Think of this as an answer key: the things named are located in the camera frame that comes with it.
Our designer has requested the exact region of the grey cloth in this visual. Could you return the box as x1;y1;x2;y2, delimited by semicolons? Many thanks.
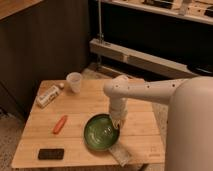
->
109;143;131;167

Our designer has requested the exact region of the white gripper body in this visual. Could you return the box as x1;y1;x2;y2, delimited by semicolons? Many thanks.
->
109;98;127;120

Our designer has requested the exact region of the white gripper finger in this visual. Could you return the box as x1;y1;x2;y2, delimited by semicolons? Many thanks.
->
112;119;124;129

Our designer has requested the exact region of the orange carrot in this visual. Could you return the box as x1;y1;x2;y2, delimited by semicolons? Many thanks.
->
53;115;68;134

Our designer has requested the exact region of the green ceramic bowl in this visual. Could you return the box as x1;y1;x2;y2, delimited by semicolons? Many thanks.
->
83;113;120;151

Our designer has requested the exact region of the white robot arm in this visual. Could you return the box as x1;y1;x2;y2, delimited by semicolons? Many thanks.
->
103;75;213;171

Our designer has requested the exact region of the clear plastic cup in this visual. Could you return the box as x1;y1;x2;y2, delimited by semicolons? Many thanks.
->
66;72;82;93

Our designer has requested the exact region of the black rectangular phone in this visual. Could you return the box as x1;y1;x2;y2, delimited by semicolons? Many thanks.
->
38;148;64;160

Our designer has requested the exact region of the vertical metal pole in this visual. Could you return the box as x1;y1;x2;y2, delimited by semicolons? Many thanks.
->
98;0;104;43

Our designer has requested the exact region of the white plastic bottle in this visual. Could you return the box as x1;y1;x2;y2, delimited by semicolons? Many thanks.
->
36;83;64;108

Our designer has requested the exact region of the grey metal shelf rack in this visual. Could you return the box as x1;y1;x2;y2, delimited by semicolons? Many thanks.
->
89;0;213;78

